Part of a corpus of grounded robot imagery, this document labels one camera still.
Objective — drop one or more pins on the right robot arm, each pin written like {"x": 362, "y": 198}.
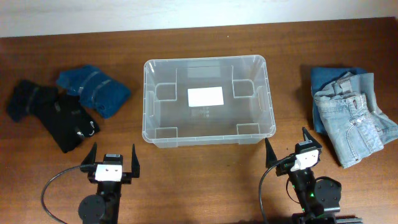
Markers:
{"x": 320, "y": 197}

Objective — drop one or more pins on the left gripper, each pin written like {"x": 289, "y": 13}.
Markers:
{"x": 127, "y": 176}

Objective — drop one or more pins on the dark blue jeans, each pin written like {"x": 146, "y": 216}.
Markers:
{"x": 320, "y": 77}

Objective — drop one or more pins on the light blue denim jeans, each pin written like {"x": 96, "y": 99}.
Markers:
{"x": 355, "y": 124}

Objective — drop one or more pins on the right white camera box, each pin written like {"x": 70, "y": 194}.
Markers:
{"x": 305, "y": 160}

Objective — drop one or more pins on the left white camera box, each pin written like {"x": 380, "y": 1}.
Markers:
{"x": 108, "y": 172}

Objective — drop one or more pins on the white camera box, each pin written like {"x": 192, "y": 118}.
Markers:
{"x": 108, "y": 172}
{"x": 305, "y": 160}

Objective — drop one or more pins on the blue folded shirt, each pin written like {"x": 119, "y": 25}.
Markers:
{"x": 95, "y": 89}

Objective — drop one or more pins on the white label in bin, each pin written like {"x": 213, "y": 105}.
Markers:
{"x": 212, "y": 96}

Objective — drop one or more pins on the clear plastic storage bin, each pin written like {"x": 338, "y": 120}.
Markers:
{"x": 246, "y": 117}

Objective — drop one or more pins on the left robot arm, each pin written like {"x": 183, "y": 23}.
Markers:
{"x": 103, "y": 206}

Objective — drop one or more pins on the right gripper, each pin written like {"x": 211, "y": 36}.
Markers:
{"x": 271, "y": 158}

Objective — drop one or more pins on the black folded garment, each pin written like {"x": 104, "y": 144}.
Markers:
{"x": 62, "y": 115}

